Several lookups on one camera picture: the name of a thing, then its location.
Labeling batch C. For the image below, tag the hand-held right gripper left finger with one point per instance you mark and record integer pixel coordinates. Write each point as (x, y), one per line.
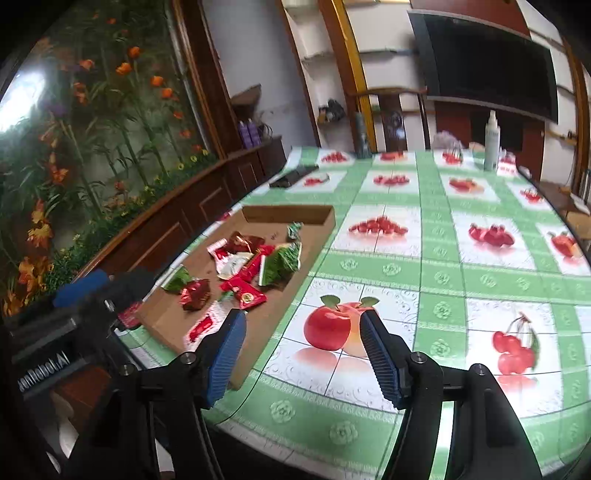
(226, 355)

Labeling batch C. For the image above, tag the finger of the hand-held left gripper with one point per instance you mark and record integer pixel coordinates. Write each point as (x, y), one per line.
(131, 281)
(81, 288)

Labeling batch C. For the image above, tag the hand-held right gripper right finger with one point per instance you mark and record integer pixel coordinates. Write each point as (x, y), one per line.
(376, 350)

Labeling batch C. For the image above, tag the red white snack packet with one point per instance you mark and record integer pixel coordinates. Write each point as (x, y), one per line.
(205, 327)
(219, 249)
(131, 314)

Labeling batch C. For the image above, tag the small green snack packet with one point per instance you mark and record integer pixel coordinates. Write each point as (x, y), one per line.
(178, 279)
(294, 229)

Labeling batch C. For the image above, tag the red snack packet gold circle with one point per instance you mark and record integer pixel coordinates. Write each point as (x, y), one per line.
(247, 295)

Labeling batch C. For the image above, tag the dark red foil snack packet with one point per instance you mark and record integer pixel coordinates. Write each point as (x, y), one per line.
(244, 242)
(196, 295)

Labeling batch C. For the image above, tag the clear green-edged snack packet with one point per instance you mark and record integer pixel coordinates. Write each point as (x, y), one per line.
(233, 265)

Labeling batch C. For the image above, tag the long red snack packet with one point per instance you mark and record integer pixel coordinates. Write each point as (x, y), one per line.
(253, 269)

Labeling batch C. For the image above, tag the large green snack packet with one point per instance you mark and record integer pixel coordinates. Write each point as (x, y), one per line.
(279, 265)

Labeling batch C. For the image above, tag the shallow cardboard tray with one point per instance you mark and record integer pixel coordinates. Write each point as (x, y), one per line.
(277, 216)

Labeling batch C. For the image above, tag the green fruit print tablecloth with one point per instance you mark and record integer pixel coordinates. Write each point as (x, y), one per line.
(438, 277)

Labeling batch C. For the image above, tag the purple bottle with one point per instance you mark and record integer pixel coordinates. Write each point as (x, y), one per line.
(254, 131)
(243, 134)

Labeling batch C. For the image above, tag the dark green thermos bottle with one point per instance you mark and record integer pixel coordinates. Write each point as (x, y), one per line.
(361, 136)

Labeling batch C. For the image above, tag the clear plastic bag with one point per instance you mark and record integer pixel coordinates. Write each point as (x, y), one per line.
(445, 138)

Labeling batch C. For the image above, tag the white spray bottle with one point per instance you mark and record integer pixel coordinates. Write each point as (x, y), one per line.
(491, 143)

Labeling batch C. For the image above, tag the wooden chair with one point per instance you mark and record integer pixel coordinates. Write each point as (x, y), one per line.
(392, 110)

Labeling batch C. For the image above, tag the black bag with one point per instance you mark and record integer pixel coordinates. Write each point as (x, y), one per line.
(332, 110)

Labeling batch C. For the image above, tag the black flat television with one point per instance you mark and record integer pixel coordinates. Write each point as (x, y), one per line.
(489, 60)

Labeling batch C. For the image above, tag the flower bamboo wall mural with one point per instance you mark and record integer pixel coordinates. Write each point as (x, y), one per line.
(92, 138)

